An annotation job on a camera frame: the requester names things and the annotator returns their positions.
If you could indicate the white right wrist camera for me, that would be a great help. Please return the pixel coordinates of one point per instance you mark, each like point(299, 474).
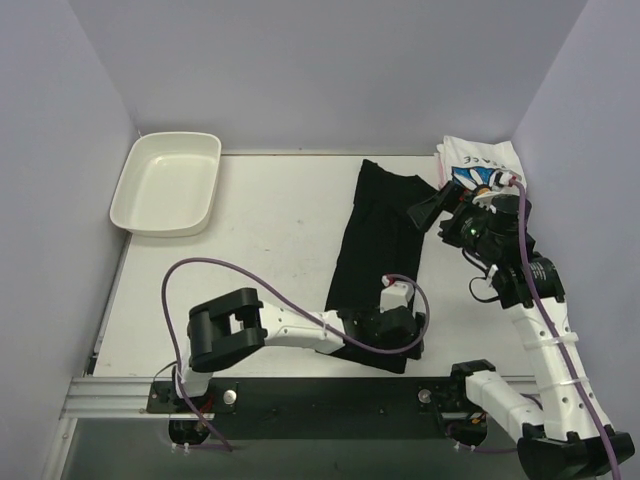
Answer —
point(501, 182)

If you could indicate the black t shirt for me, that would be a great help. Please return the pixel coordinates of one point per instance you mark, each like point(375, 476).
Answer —
point(379, 237)

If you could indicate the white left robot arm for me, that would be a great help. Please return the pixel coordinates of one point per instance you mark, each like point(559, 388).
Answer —
point(226, 330)

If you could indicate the white plastic bin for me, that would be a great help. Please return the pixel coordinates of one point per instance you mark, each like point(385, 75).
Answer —
point(167, 186)

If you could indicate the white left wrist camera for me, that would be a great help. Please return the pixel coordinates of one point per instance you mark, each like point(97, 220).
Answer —
point(395, 294)

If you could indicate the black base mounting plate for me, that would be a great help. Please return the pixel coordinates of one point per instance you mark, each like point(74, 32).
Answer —
point(392, 408)

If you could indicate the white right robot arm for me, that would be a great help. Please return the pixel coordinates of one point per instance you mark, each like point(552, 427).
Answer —
point(565, 433)

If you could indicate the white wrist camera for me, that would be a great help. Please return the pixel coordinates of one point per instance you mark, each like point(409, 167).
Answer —
point(395, 294)
point(501, 182)

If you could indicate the white daisy print t shirt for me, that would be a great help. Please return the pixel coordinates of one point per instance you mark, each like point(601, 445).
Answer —
point(470, 164)

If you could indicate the aluminium front rail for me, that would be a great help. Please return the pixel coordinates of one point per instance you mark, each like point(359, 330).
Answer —
point(108, 398)

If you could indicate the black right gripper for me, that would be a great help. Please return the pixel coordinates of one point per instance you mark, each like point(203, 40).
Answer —
point(451, 201)

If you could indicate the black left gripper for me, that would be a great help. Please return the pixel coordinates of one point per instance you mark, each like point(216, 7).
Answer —
point(417, 337)

